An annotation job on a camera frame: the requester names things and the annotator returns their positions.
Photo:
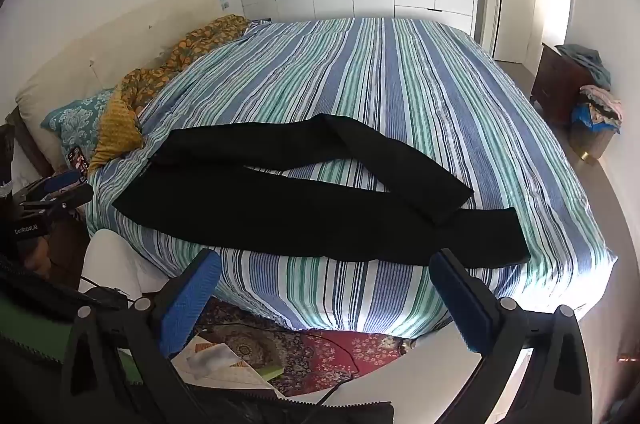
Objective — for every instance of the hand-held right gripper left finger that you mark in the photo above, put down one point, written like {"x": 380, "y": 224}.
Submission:
{"x": 189, "y": 299}

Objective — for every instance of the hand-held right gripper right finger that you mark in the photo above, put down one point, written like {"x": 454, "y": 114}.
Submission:
{"x": 462, "y": 301}

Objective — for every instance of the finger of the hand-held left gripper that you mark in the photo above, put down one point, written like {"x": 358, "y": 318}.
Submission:
{"x": 60, "y": 200}
{"x": 64, "y": 179}

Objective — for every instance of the black pants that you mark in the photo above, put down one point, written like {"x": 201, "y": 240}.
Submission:
{"x": 300, "y": 214}

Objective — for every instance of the smartphone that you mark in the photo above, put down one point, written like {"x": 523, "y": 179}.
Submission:
{"x": 78, "y": 158}

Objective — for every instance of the teal patterned pillow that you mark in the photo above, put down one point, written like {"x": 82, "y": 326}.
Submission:
{"x": 75, "y": 119}

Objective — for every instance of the loose papers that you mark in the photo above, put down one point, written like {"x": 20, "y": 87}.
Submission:
{"x": 210, "y": 364}

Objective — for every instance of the mustard yellow textured blanket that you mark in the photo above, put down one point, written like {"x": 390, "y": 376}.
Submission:
{"x": 117, "y": 129}

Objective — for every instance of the green mat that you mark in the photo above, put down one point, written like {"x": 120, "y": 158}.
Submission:
{"x": 30, "y": 334}

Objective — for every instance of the green book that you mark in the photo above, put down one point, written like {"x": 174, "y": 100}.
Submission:
{"x": 270, "y": 372}

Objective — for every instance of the beige headboard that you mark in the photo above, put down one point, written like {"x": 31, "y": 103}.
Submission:
{"x": 100, "y": 44}

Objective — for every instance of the red patterned rug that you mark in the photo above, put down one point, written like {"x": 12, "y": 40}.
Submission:
{"x": 320, "y": 354}

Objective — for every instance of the orange floral blanket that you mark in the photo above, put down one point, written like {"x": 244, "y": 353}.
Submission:
{"x": 200, "y": 42}

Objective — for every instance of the laundry basket with clothes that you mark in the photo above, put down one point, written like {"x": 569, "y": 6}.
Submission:
{"x": 597, "y": 124}

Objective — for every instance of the striped bed blanket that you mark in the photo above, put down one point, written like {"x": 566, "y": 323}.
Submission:
{"x": 400, "y": 79}

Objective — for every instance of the dark wooden chest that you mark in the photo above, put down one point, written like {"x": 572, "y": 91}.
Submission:
{"x": 557, "y": 89}

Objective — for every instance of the teal clothes pile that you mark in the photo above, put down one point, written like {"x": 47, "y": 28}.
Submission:
{"x": 587, "y": 62}

